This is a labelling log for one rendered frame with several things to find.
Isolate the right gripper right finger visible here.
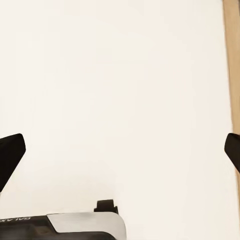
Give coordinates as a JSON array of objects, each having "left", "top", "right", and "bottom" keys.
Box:
[{"left": 224, "top": 132, "right": 240, "bottom": 173}]

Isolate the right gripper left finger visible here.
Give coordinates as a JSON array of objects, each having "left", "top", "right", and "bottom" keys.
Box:
[{"left": 0, "top": 132, "right": 26, "bottom": 193}]

